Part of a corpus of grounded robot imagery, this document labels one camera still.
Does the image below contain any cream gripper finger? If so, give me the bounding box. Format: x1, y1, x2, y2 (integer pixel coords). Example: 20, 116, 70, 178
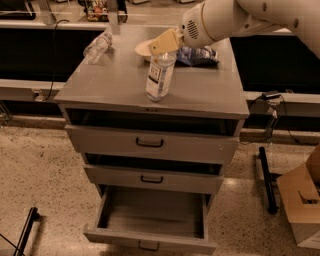
149, 28, 183, 55

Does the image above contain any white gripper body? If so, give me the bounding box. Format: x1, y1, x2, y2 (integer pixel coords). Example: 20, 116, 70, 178
181, 2, 215, 48

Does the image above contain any clear plastic bottle white cap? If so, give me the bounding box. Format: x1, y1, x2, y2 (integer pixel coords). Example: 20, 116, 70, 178
146, 51, 177, 102

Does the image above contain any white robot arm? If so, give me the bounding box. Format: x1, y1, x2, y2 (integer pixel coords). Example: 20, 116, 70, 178
149, 0, 320, 57

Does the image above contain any crumpled clear plastic bottle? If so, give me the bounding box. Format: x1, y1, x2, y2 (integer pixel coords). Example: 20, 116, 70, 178
83, 32, 112, 64

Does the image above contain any grey drawer cabinet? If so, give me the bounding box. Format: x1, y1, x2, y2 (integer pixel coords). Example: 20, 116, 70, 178
53, 23, 251, 201

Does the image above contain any grey top drawer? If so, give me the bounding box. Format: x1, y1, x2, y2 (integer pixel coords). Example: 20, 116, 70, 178
66, 108, 238, 165

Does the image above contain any grey drawer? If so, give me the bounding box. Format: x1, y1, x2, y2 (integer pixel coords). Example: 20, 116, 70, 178
84, 153, 223, 194
84, 186, 217, 255
66, 108, 238, 165

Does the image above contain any grey middle drawer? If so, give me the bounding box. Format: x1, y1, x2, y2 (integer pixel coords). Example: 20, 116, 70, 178
84, 153, 223, 194

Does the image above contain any grey bottom drawer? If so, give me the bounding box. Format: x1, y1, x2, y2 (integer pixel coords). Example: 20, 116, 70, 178
84, 186, 217, 255

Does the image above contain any blue chip bag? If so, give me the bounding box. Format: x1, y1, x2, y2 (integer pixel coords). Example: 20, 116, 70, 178
177, 46, 219, 67

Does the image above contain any white paper bowl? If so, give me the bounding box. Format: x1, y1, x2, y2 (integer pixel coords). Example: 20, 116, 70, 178
135, 40, 151, 61

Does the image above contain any colourful snack box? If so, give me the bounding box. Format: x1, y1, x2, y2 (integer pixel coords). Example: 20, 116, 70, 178
85, 0, 109, 22

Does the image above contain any black power adapter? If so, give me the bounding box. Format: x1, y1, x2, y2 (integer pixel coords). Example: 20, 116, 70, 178
262, 90, 281, 100

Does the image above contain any black metal bar right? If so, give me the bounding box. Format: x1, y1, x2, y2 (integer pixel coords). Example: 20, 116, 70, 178
259, 147, 278, 214

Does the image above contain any black metal bar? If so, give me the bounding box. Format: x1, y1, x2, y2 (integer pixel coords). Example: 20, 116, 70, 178
13, 207, 40, 256
259, 147, 278, 214

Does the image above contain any brown cardboard box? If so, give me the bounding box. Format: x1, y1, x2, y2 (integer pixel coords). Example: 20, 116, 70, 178
277, 146, 320, 249

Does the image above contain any black metal bar left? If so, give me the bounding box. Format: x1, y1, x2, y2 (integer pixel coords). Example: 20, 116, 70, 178
13, 207, 40, 256

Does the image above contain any black cable left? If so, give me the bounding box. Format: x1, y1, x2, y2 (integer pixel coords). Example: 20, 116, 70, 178
42, 19, 71, 102

